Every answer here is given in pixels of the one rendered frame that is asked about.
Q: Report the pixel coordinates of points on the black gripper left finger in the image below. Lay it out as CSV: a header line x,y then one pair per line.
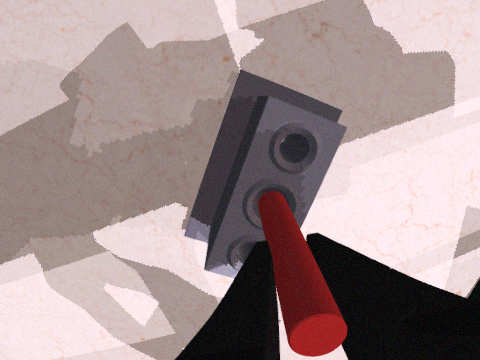
x,y
245,324

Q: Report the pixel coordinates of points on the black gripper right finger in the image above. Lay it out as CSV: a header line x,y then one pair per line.
x,y
392,316

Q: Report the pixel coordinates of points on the red peg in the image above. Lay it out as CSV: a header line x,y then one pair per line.
x,y
314,324

